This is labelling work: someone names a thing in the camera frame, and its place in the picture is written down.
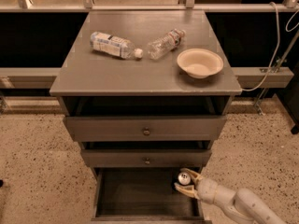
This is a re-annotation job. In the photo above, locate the dark blue pepsi can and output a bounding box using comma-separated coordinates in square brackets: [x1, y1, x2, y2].
[172, 171, 192, 189]

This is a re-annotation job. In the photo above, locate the grey top drawer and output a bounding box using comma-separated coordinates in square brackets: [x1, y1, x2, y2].
[64, 116, 226, 142]

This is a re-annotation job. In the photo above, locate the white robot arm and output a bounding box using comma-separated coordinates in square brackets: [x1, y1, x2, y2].
[175, 168, 286, 224]

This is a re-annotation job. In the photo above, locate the white paper bowl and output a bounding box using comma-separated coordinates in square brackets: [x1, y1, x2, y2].
[177, 49, 224, 78]

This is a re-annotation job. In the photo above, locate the metal railing frame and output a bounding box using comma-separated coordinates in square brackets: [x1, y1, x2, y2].
[0, 0, 299, 91]

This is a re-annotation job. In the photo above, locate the grey wooden drawer cabinet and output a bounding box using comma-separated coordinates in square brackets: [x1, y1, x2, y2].
[49, 9, 243, 224]

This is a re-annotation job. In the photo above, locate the labelled water bottle white cap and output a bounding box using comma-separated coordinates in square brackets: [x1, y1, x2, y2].
[90, 32, 143, 60]

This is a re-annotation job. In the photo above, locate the grey open bottom drawer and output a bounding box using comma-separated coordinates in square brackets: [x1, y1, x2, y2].
[91, 168, 212, 224]

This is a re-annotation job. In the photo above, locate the grey middle drawer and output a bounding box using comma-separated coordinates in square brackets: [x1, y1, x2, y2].
[81, 149, 211, 168]

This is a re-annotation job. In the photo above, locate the brass middle drawer knob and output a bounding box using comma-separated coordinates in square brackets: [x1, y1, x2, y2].
[144, 158, 150, 165]

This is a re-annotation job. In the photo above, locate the brass drawer knob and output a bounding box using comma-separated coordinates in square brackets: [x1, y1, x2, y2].
[143, 127, 150, 136]
[144, 158, 150, 165]

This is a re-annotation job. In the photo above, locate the brass top drawer knob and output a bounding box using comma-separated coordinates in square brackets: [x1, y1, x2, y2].
[143, 127, 150, 136]

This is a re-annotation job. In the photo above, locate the white cable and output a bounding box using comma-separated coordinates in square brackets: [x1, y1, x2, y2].
[241, 1, 299, 93]

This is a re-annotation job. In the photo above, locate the clear crushed water bottle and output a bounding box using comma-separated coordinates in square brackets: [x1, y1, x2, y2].
[147, 29, 186, 60]

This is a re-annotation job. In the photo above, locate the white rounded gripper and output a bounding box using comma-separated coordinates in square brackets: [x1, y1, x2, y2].
[175, 168, 235, 206]

